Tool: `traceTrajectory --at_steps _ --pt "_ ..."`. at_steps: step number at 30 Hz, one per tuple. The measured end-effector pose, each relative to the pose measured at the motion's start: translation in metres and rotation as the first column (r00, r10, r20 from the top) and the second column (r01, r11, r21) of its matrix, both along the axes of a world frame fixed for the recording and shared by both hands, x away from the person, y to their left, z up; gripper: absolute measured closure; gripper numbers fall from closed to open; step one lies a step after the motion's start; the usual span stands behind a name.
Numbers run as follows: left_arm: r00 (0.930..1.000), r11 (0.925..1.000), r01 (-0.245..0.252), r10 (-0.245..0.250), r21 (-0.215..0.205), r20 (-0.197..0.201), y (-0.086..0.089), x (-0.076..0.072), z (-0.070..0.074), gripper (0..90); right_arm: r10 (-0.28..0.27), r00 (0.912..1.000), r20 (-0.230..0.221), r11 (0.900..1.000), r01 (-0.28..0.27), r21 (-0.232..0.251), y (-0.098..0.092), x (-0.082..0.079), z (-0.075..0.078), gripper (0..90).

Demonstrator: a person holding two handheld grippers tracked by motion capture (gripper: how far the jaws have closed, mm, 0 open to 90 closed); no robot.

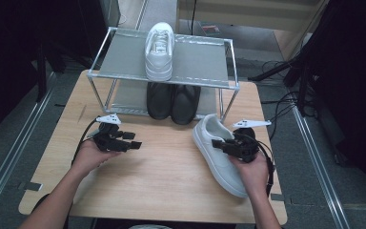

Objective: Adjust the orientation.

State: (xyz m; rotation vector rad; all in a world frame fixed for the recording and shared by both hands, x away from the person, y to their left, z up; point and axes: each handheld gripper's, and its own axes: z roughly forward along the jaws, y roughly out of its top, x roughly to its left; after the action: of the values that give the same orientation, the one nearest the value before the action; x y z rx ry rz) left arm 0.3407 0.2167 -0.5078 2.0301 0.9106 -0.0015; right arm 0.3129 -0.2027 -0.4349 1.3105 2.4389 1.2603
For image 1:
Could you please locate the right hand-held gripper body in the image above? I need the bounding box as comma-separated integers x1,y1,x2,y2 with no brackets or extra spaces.
224,118,273,164

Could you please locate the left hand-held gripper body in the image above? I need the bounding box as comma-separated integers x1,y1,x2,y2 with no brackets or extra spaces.
90,113,132,154

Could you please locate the white sneaker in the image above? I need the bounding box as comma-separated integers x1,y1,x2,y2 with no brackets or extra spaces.
144,21,175,82
192,114,260,198

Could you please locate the black slipper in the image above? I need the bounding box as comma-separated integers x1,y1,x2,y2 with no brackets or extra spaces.
146,81,175,120
171,84,202,126

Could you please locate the silver metal shoe rack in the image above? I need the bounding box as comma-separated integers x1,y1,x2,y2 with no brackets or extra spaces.
86,26,241,123

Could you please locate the person's left hand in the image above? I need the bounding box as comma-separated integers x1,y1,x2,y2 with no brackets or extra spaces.
71,138,122,179

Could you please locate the person's right hand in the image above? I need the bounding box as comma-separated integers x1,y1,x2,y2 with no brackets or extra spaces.
228,152,271,199

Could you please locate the black tape strip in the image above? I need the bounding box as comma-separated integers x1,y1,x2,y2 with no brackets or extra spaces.
270,193,292,204
18,181,43,192

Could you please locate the black tripod stand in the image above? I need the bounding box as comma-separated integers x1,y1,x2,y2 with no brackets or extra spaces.
247,56,303,89

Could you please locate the black stand pole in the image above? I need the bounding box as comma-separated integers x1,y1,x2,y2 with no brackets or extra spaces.
35,41,50,103

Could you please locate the red book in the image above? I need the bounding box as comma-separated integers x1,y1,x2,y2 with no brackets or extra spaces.
202,24,222,36

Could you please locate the grey metal cabinet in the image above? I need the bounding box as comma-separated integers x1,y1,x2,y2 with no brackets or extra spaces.
101,0,122,28

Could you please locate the dark curtain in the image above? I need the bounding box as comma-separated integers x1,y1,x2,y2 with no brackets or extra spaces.
0,0,109,146
294,0,366,208

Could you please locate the wooden cabinet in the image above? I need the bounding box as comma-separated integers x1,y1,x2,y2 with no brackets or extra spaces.
174,0,328,61

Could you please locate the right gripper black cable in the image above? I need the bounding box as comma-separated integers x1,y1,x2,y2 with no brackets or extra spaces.
241,132,275,197

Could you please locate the black floor cable bundle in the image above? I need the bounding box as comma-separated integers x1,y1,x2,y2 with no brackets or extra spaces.
260,59,303,141

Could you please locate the metal floor rail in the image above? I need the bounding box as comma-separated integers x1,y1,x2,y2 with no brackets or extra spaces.
290,104,352,229
134,0,150,31
0,73,60,220

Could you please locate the black hanging cable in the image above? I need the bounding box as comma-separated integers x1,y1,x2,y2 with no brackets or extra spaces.
190,0,198,36

